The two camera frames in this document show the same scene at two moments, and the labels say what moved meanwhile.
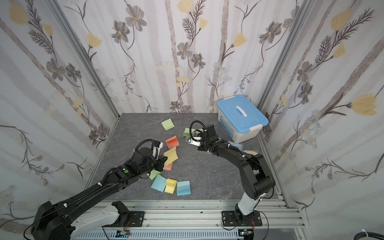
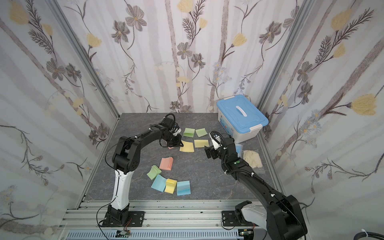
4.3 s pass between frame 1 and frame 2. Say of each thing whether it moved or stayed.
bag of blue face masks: stayed
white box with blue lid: stayed
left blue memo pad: stayed
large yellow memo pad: moved
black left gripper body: moved
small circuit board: stayed
